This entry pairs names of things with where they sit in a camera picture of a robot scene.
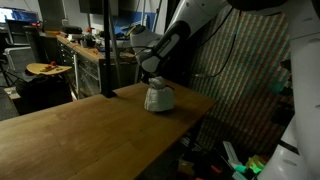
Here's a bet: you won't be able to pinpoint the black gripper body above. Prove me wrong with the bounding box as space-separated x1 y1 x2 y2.
139 64 167 84

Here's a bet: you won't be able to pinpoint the grey knitted towel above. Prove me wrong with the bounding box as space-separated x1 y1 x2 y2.
143 76 176 113

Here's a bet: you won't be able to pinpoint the small brown cardboard box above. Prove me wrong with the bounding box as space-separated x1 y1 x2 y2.
176 159 196 178

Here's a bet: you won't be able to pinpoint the aluminium strut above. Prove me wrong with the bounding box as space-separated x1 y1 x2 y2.
108 19 123 88

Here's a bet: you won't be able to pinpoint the black vertical pole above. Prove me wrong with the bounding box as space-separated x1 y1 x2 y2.
101 0 118 99

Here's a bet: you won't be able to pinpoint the blue panel with yellow tool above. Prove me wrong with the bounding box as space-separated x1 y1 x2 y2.
112 13 158 43

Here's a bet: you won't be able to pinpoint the wooden workbench with drawers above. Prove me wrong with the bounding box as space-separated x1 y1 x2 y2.
55 34 138 100

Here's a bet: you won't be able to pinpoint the black case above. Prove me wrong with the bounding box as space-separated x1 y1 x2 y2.
60 25 84 36

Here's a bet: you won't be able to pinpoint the red items on stool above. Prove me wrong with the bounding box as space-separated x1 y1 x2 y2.
39 60 58 73

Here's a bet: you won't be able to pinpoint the white plastic strip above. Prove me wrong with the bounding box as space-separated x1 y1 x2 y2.
222 140 240 165

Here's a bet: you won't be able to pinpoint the dark high-backed chair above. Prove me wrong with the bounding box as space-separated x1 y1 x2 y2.
24 26 62 65

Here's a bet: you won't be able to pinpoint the round wooden stool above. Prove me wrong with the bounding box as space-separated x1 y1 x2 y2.
25 61 73 77

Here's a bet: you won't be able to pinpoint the green and yellow toy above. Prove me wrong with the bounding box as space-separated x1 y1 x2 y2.
233 154 270 176

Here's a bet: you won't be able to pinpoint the flat cardboard piece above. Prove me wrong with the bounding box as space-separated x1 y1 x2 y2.
3 86 22 101

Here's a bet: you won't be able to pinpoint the black office chair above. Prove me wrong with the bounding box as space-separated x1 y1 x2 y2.
2 18 33 72

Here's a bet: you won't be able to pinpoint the monitor with blue screen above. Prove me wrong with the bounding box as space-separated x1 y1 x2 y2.
0 7 40 24

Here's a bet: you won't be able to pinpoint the black camera on stand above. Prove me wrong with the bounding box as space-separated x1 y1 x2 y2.
279 59 293 84

